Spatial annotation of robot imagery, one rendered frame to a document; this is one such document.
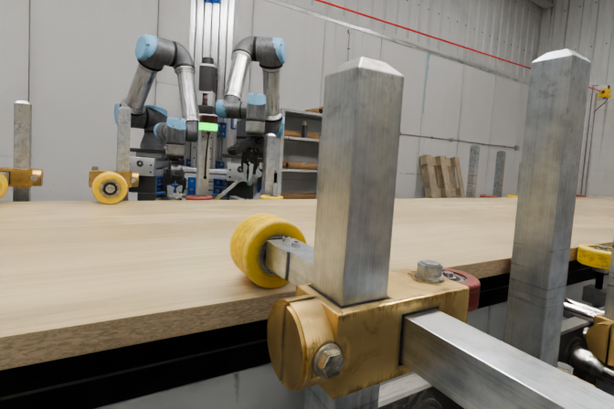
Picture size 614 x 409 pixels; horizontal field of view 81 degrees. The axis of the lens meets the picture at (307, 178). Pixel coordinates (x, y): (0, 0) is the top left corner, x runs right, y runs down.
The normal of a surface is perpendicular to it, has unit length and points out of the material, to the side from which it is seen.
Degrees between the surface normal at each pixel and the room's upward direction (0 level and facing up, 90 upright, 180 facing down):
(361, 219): 90
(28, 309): 0
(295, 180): 90
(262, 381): 90
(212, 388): 90
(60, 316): 0
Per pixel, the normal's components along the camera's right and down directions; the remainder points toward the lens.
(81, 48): 0.54, 0.09
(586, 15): -0.83, -0.02
